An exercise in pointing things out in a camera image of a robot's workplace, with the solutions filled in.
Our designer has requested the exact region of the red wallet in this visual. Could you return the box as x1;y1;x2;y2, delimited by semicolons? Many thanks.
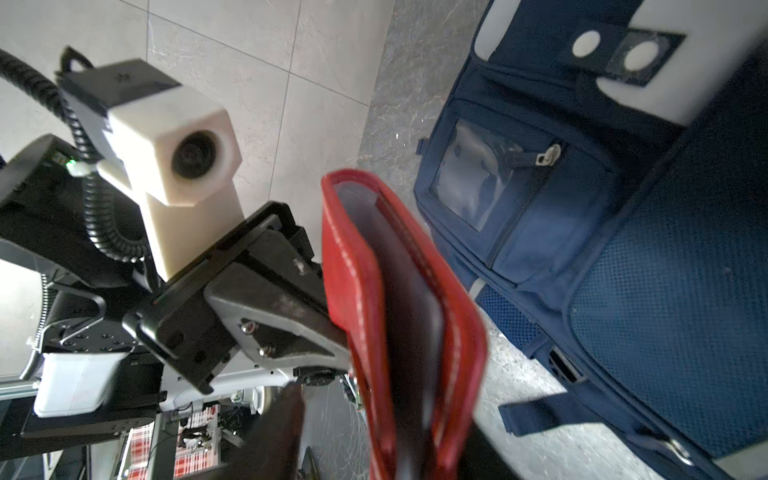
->
321;169;488;479

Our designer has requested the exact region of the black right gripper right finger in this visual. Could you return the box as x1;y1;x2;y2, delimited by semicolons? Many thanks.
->
458;423;519;480

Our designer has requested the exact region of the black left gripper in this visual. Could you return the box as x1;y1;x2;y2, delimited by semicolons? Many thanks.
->
123;201;351;394

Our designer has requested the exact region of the navy blue student backpack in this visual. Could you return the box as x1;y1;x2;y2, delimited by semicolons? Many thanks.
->
414;1;767;479

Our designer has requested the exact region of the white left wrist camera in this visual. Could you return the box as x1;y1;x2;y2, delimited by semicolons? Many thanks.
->
56;48;245;281

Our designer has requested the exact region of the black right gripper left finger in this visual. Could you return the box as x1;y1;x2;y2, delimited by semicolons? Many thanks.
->
179;383;307;480

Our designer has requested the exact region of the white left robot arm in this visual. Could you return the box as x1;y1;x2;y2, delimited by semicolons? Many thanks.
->
1;135;350;460

